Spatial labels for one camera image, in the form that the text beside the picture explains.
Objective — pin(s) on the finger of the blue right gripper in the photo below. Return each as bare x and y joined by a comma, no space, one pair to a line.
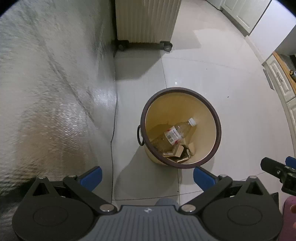
290,161

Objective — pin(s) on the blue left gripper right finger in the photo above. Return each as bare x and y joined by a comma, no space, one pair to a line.
203,178

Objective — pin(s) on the crumpled brown cardboard trash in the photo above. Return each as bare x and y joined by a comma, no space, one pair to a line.
180,153

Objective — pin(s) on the person's right hand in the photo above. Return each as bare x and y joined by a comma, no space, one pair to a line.
293,210

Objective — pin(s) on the white low cabinet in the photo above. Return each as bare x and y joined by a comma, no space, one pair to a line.
279,74

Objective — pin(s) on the beige round trash bin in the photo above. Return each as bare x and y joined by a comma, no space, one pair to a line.
174,105

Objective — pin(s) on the clear plastic bottle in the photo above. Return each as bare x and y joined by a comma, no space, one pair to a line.
166,141

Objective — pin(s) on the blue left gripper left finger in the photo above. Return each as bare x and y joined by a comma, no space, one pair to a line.
91,179

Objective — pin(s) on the beige ribbed rolling suitcase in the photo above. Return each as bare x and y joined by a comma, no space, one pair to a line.
145,23

